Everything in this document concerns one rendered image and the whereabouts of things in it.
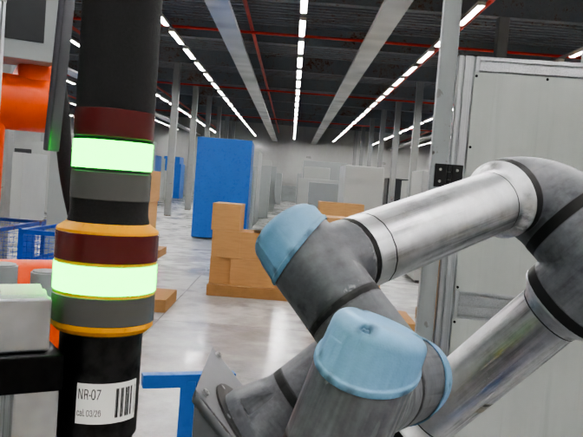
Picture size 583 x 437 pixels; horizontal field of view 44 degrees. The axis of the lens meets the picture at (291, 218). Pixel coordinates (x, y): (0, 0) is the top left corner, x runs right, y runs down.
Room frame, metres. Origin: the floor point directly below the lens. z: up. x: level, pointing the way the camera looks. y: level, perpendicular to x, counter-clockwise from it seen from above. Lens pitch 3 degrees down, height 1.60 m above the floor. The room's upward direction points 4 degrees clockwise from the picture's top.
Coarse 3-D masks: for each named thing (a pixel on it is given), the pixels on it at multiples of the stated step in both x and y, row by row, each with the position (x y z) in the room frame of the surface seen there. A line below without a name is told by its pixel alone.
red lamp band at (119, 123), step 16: (80, 112) 0.30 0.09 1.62; (96, 112) 0.29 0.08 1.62; (112, 112) 0.29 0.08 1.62; (128, 112) 0.29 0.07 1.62; (144, 112) 0.30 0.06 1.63; (80, 128) 0.29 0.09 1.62; (96, 128) 0.29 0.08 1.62; (112, 128) 0.29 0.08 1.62; (128, 128) 0.29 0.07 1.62; (144, 128) 0.30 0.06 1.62
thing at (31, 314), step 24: (0, 312) 0.27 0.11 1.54; (24, 312) 0.28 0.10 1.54; (48, 312) 0.28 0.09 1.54; (0, 336) 0.27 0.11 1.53; (24, 336) 0.28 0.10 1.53; (48, 336) 0.28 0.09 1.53; (0, 360) 0.27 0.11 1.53; (24, 360) 0.27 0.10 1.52; (48, 360) 0.28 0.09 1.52; (0, 384) 0.27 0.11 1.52; (24, 384) 0.27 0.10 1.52; (48, 384) 0.28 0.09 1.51; (0, 408) 0.30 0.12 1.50; (24, 408) 0.28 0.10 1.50; (48, 408) 0.28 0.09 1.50; (0, 432) 0.29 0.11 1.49; (24, 432) 0.28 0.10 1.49; (48, 432) 0.28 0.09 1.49
